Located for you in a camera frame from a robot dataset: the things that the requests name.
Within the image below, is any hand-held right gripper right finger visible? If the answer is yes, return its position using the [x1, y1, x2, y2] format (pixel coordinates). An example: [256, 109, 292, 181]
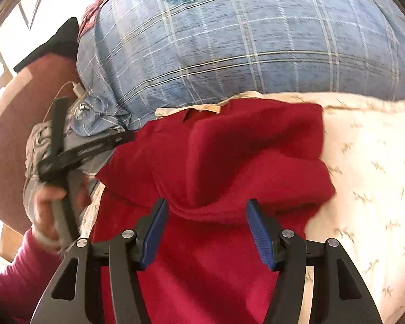
[246, 199, 383, 324]

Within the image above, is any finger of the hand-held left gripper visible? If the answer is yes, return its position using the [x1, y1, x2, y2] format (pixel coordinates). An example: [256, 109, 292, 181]
[65, 130, 137, 170]

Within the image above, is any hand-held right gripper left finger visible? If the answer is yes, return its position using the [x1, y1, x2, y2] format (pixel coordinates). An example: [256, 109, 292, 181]
[30, 198, 170, 324]

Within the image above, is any red sweater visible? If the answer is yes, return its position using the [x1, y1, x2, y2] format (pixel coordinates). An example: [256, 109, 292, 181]
[89, 99, 336, 324]

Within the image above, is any person's left forearm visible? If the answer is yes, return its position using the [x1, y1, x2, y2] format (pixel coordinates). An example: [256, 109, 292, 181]
[0, 228, 63, 324]

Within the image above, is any person's left hand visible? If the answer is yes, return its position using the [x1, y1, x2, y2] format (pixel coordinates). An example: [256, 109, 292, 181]
[31, 182, 68, 254]

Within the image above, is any grey crumpled cloth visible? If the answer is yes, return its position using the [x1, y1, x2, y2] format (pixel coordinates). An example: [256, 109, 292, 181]
[25, 121, 55, 179]

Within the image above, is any wooden headboard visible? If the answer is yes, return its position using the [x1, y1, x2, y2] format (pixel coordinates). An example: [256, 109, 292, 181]
[0, 54, 85, 237]

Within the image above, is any black cloth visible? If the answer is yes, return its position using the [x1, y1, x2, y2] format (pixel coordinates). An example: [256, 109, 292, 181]
[13, 17, 80, 73]

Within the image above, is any cream leaf-print bed sheet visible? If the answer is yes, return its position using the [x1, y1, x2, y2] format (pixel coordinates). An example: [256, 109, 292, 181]
[77, 91, 405, 324]

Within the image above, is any maroon cloth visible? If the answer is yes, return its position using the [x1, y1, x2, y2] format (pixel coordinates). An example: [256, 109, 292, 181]
[77, 0, 124, 41]

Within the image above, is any blue plaid pillow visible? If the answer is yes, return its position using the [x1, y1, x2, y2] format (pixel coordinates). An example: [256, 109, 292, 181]
[71, 0, 405, 139]

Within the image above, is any white charger cable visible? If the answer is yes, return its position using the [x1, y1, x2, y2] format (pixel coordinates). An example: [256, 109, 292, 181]
[42, 81, 75, 122]

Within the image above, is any wooden window frame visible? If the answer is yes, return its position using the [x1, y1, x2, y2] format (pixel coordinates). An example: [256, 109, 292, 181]
[0, 45, 16, 109]

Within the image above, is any wall picture frame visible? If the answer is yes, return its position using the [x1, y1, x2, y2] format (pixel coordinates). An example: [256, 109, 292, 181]
[18, 0, 58, 29]

